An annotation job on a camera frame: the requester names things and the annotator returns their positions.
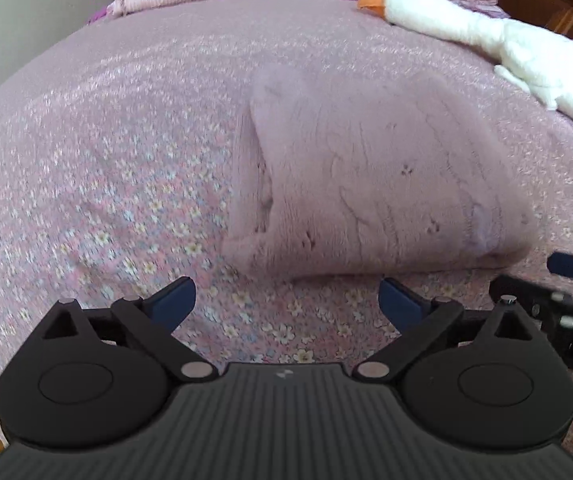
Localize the pink knit sweater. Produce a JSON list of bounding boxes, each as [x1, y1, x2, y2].
[[221, 67, 539, 281]]

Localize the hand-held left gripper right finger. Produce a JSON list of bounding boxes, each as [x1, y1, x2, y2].
[[356, 277, 538, 383]]

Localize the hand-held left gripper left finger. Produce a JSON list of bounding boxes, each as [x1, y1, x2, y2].
[[40, 276, 214, 385]]

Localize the pink floral bed sheet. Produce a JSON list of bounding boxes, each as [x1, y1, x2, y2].
[[0, 0, 573, 461]]

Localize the white goose plush toy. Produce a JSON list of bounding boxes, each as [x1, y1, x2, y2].
[[357, 0, 573, 148]]

